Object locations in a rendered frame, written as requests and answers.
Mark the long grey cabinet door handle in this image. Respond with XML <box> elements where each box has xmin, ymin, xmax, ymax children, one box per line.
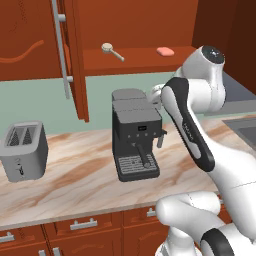
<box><xmin>51</xmin><ymin>0</ymin><xmax>75</xmax><ymax>100</ymax></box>

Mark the wide red-brown drawer front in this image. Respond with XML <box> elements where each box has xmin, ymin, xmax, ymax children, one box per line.
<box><xmin>43</xmin><ymin>211</ymin><xmax>123</xmax><ymax>241</ymax></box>

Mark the grey toaster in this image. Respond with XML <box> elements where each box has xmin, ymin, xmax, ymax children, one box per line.
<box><xmin>0</xmin><ymin>120</ymin><xmax>50</xmax><ymax>183</ymax></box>

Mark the grey drawer handle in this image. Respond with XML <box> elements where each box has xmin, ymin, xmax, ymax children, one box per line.
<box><xmin>146</xmin><ymin>207</ymin><xmax>158</xmax><ymax>218</ymax></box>
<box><xmin>69</xmin><ymin>217</ymin><xmax>99</xmax><ymax>231</ymax></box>
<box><xmin>0</xmin><ymin>231</ymin><xmax>16</xmax><ymax>244</ymax></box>

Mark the red-brown wall cabinet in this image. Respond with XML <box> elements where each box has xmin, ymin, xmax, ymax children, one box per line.
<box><xmin>75</xmin><ymin>0</ymin><xmax>201</xmax><ymax>78</ymax></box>

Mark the closed red-brown cabinet door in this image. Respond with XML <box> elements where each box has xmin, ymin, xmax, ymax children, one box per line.
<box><xmin>0</xmin><ymin>0</ymin><xmax>69</xmax><ymax>82</ymax></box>

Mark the red-brown base cupboard door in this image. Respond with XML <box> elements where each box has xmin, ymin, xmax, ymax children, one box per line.
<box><xmin>122</xmin><ymin>221</ymin><xmax>172</xmax><ymax>256</ymax></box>
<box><xmin>0</xmin><ymin>242</ymin><xmax>52</xmax><ymax>256</ymax></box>
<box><xmin>48</xmin><ymin>228</ymin><xmax>123</xmax><ymax>256</ymax></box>

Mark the dark grey coffee machine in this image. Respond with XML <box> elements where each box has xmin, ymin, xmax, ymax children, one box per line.
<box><xmin>111</xmin><ymin>88</ymin><xmax>168</xmax><ymax>183</ymax></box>

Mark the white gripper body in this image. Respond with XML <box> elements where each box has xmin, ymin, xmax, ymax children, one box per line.
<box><xmin>146</xmin><ymin>83</ymin><xmax>165</xmax><ymax>109</ymax></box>

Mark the open red-brown cabinet door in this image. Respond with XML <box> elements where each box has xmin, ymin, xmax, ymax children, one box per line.
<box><xmin>49</xmin><ymin>0</ymin><xmax>90</xmax><ymax>123</ymax></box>

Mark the dark red-brown cabinet door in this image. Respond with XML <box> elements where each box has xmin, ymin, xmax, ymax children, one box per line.
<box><xmin>191</xmin><ymin>0</ymin><xmax>256</xmax><ymax>96</ymax></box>

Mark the grey sink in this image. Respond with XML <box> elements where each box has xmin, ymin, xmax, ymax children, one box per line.
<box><xmin>222</xmin><ymin>116</ymin><xmax>256</xmax><ymax>152</ymax></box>

